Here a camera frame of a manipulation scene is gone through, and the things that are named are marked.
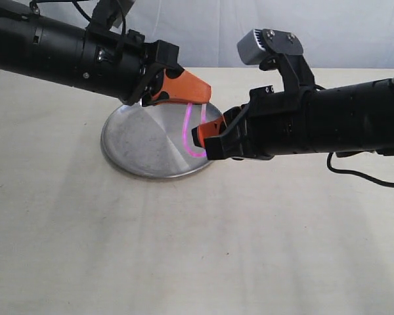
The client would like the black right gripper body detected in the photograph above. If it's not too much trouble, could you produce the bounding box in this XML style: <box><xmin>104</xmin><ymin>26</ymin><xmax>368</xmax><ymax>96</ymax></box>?
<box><xmin>204</xmin><ymin>87</ymin><xmax>311</xmax><ymax>160</ymax></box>

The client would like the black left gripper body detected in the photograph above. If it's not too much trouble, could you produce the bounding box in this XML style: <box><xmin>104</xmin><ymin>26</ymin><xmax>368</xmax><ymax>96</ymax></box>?
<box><xmin>81</xmin><ymin>30</ymin><xmax>183</xmax><ymax>105</ymax></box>

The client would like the pink glow stick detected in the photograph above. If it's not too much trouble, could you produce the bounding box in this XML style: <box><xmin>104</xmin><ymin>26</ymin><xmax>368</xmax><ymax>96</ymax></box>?
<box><xmin>181</xmin><ymin>103</ymin><xmax>206</xmax><ymax>158</ymax></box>

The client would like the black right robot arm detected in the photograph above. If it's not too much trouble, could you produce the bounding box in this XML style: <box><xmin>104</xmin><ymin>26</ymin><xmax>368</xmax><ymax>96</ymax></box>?
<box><xmin>191</xmin><ymin>77</ymin><xmax>394</xmax><ymax>160</ymax></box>

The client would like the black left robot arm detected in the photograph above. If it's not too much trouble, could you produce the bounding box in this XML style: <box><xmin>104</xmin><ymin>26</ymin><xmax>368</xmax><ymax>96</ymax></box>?
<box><xmin>0</xmin><ymin>1</ymin><xmax>211</xmax><ymax>106</ymax></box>

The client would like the round stainless steel plate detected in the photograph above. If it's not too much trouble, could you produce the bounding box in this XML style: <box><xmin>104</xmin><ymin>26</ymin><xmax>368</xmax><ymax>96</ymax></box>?
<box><xmin>100</xmin><ymin>103</ymin><xmax>221</xmax><ymax>180</ymax></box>

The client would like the white backdrop cloth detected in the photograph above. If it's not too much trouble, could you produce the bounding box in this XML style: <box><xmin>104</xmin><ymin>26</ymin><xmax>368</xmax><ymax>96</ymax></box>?
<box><xmin>118</xmin><ymin>0</ymin><xmax>394</xmax><ymax>70</ymax></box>

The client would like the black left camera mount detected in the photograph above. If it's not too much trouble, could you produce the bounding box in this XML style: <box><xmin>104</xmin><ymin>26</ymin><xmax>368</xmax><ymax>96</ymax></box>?
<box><xmin>86</xmin><ymin>1</ymin><xmax>126</xmax><ymax>43</ymax></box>

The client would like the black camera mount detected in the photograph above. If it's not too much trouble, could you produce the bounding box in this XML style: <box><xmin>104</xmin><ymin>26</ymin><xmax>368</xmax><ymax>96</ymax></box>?
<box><xmin>259</xmin><ymin>29</ymin><xmax>315</xmax><ymax>95</ymax></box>
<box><xmin>86</xmin><ymin>1</ymin><xmax>126</xmax><ymax>43</ymax></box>

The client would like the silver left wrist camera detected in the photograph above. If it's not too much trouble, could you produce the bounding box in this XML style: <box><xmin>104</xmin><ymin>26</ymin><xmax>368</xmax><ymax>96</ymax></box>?
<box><xmin>112</xmin><ymin>0</ymin><xmax>135</xmax><ymax>28</ymax></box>

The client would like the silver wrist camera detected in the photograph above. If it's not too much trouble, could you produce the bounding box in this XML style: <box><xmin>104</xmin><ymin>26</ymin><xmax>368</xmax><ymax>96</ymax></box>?
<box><xmin>112</xmin><ymin>0</ymin><xmax>135</xmax><ymax>28</ymax></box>
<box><xmin>236</xmin><ymin>29</ymin><xmax>266</xmax><ymax>66</ymax></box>

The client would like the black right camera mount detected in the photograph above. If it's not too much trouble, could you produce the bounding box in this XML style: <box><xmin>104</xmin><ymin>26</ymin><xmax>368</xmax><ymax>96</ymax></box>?
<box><xmin>259</xmin><ymin>29</ymin><xmax>315</xmax><ymax>95</ymax></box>

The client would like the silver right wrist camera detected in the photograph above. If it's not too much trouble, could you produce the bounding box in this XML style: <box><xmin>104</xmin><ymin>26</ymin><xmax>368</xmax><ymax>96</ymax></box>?
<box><xmin>236</xmin><ymin>29</ymin><xmax>266</xmax><ymax>66</ymax></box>

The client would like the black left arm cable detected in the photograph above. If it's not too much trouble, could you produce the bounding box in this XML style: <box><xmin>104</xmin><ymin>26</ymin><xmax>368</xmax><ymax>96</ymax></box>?
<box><xmin>29</xmin><ymin>0</ymin><xmax>125</xmax><ymax>37</ymax></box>

